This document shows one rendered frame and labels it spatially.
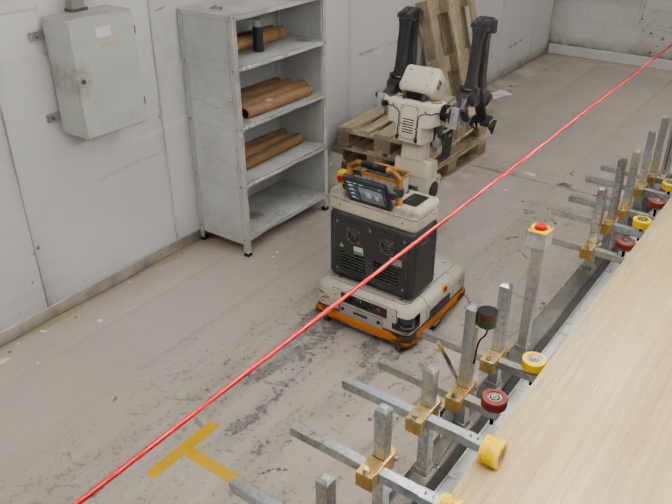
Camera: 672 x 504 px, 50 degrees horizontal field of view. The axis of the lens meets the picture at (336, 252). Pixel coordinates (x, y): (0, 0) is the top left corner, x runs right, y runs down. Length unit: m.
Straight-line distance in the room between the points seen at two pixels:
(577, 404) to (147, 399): 2.18
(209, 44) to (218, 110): 0.40
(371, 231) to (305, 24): 1.85
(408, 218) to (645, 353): 1.43
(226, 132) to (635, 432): 3.08
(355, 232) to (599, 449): 2.00
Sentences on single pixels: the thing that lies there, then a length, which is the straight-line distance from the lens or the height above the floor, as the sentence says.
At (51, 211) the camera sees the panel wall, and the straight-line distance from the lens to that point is 4.27.
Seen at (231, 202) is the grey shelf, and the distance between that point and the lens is 4.73.
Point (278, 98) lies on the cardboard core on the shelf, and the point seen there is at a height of 0.96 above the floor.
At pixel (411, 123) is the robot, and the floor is 1.13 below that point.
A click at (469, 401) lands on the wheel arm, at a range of 2.35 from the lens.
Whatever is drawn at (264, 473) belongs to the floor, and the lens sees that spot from 3.30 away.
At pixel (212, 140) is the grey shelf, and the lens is 4.65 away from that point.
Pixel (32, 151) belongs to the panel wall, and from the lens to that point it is 4.12.
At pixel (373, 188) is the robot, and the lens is 3.54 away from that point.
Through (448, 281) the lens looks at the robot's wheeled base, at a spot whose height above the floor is 0.26.
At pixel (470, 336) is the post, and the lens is 2.25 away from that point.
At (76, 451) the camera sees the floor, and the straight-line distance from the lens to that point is 3.58.
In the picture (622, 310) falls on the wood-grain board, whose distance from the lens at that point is 2.84.
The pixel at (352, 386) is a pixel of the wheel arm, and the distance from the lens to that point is 2.22.
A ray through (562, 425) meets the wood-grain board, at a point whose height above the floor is 0.90.
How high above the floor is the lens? 2.38
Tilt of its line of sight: 29 degrees down
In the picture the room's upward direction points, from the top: straight up
